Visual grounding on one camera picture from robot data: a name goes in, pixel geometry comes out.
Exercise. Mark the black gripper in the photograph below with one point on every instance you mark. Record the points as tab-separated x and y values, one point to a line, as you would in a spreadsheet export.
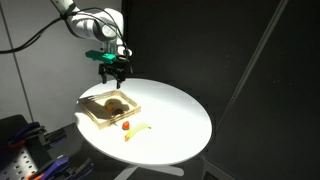
115	68

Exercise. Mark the yellow lemon toy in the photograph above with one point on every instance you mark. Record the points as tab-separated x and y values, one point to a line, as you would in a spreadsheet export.
109	106

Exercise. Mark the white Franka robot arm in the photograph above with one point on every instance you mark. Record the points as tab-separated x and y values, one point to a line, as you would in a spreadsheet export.
96	28

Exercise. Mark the dark red fruit toy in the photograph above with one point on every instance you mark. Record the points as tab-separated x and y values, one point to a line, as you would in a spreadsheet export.
118	111

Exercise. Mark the wooden slatted tray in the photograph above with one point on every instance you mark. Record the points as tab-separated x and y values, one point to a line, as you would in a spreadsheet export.
100	122

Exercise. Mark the orange red fruit toy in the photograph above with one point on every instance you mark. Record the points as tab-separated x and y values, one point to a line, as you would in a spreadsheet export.
125	125

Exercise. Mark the yellow banana toy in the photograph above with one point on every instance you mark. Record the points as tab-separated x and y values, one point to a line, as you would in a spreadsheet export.
140	128

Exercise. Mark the round white table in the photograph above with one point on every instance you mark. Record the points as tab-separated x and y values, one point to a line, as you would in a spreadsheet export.
176	126

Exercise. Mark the black equipment with red knobs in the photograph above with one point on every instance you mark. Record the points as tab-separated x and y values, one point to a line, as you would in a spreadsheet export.
28	130

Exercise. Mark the purple orange spring clamp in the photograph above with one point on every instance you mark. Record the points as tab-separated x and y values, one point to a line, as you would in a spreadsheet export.
55	166

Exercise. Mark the white table base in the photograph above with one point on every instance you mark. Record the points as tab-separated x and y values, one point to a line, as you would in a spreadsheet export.
166	170

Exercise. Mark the perforated metal plate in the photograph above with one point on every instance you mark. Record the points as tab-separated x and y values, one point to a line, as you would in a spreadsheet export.
15	163

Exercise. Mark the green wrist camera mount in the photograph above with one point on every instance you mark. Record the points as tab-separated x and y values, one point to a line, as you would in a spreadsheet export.
101	56

